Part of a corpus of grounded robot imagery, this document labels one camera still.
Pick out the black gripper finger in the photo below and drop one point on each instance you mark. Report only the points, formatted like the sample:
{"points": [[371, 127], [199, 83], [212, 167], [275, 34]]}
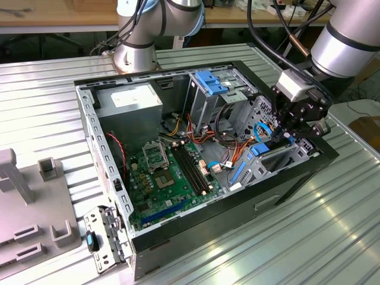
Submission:
{"points": [[319, 129], [280, 127]]}

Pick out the hard disk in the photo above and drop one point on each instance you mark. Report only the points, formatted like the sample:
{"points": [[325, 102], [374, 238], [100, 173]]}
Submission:
{"points": [[261, 149]]}

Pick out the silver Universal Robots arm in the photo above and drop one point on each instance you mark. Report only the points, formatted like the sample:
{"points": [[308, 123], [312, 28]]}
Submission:
{"points": [[341, 50]]}

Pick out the grey disk bay cage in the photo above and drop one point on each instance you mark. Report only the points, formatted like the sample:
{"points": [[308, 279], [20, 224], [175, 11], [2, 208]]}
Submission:
{"points": [[252, 170]]}

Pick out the brown cardboard box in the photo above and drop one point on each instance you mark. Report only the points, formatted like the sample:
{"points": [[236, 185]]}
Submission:
{"points": [[366, 130]]}

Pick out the blue drive latch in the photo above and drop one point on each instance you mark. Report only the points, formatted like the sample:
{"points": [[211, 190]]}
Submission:
{"points": [[212, 84]]}

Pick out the grey optical drive cage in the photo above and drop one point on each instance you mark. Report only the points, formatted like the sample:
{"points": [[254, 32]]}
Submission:
{"points": [[202, 107]]}

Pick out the black RAM slot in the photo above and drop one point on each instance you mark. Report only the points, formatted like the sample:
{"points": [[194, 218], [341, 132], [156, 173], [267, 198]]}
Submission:
{"points": [[196, 169], [186, 169]]}

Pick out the white flat box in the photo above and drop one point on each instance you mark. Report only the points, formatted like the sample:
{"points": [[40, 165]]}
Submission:
{"points": [[295, 12]]}

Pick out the white box black lid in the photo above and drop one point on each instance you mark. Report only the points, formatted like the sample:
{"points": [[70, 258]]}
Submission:
{"points": [[274, 9]]}

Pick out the black open PC case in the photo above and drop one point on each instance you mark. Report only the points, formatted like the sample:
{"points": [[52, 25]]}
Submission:
{"points": [[222, 225]]}

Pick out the CPU socket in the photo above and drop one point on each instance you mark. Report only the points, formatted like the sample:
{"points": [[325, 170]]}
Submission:
{"points": [[163, 179]]}

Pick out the green motherboard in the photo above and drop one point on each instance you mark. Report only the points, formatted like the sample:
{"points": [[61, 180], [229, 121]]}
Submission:
{"points": [[160, 197]]}

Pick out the blue expansion slot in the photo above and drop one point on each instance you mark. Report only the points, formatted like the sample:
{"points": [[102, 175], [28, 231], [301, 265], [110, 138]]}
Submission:
{"points": [[163, 212]]}

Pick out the grey power supply unit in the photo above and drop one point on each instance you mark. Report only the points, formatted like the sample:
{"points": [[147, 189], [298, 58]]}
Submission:
{"points": [[130, 118]]}

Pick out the long wooden desk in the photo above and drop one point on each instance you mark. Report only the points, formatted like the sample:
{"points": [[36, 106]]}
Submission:
{"points": [[74, 15]]}

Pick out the grey parts rack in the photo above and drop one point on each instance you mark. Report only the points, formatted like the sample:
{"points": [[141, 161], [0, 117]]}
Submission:
{"points": [[35, 213]]}

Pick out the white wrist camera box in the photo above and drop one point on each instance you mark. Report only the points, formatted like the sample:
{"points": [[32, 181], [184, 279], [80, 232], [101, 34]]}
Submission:
{"points": [[292, 86]]}

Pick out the square brown base plate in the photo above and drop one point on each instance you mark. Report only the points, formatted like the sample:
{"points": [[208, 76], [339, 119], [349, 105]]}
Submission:
{"points": [[112, 63]]}

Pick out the blue black bracket latch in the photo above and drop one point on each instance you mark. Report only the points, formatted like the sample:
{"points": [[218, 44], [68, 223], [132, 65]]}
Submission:
{"points": [[90, 242]]}

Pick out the metal expansion slot bracket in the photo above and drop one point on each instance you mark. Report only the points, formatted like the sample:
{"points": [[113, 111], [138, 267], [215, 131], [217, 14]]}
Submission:
{"points": [[102, 261]]}

